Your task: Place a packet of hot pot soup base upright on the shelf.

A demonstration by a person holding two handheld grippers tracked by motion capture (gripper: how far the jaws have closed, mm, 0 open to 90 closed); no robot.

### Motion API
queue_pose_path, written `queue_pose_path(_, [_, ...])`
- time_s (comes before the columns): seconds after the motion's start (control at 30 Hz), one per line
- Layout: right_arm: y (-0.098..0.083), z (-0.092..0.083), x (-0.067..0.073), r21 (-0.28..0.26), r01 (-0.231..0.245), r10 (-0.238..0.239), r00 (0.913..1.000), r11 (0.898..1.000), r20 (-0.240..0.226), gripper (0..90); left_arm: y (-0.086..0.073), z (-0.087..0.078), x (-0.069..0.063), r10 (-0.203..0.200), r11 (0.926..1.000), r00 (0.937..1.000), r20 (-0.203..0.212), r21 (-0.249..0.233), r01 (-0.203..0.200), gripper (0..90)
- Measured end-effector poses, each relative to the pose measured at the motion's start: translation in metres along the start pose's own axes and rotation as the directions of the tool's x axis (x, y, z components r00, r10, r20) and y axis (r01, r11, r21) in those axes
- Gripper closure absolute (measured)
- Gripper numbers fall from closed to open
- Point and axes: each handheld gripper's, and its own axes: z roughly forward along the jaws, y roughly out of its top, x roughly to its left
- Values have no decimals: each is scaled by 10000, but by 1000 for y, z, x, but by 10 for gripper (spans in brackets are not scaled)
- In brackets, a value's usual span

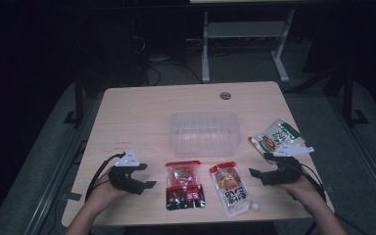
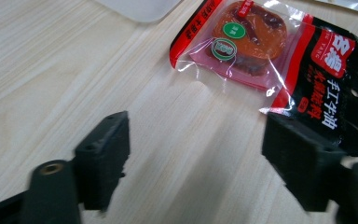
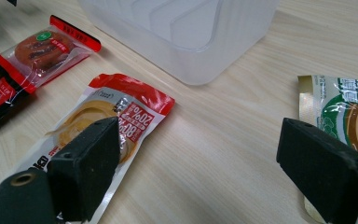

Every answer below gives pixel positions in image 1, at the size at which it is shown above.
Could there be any bundle of floor cables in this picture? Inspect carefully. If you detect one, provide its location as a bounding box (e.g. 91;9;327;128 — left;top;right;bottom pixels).
131;33;204;86

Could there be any person's left hand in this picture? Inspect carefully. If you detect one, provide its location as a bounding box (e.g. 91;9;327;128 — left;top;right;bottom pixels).
84;168;130;214

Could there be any right hand-held gripper cable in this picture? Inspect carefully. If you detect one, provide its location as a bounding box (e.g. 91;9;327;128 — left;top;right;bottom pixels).
298;162;328;201

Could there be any left hand-held gripper cable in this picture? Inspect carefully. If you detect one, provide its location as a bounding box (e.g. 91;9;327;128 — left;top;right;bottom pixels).
84;152;126;202

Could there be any grey metal floor rail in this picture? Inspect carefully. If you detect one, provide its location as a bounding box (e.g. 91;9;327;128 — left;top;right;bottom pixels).
326;94;376;212
23;94;103;235

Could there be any clear plastic container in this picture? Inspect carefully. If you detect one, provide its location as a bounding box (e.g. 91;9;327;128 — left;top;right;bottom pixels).
169;111;242;159

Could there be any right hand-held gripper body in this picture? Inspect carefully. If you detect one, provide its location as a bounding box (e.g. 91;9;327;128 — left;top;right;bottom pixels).
259;144;315;187

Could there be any red and black snack packet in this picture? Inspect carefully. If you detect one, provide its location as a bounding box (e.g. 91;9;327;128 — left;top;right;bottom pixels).
164;160;207;212

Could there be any white and green snack packet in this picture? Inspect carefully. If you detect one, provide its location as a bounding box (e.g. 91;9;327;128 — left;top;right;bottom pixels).
248;117;306;157

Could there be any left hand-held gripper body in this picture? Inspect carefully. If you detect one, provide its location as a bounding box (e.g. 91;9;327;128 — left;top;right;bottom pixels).
107;149;146;196

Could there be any white and orange snack packet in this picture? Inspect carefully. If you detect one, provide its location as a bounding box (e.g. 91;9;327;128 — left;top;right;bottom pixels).
209;161;260;218

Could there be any black metal stand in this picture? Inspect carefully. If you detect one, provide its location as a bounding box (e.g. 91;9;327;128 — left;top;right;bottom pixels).
63;70;86;127
342;63;370;127

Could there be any hand-held gripper cable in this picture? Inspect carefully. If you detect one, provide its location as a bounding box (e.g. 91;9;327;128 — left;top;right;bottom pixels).
298;162;328;201
84;152;126;202

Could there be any black floor cable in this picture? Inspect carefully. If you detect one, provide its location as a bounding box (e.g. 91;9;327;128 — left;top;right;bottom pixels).
334;212;370;235

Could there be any white metal desk frame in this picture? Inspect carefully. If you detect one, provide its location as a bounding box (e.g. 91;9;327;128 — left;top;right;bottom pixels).
189;0;297;84

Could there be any person's right hand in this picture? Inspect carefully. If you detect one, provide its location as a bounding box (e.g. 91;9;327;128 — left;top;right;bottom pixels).
275;174;329;217

